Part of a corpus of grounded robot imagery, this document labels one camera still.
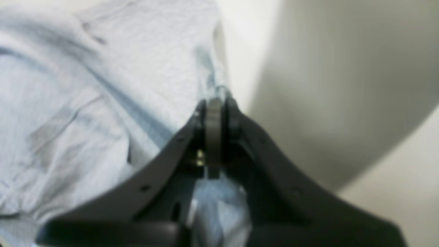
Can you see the grey T-shirt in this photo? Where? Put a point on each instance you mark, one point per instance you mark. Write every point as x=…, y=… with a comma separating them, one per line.
x=88, y=99

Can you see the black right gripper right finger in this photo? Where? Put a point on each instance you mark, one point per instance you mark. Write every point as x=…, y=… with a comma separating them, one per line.
x=287, y=208

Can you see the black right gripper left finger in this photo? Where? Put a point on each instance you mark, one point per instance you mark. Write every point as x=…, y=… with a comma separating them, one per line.
x=154, y=207

